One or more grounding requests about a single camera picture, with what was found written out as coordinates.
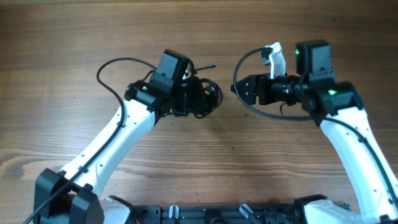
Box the black cable bundle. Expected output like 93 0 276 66
186 63 223 119

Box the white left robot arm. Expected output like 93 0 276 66
25 49 204 223

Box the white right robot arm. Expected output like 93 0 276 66
231 40 397 223

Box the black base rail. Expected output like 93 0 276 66
127 204 302 224

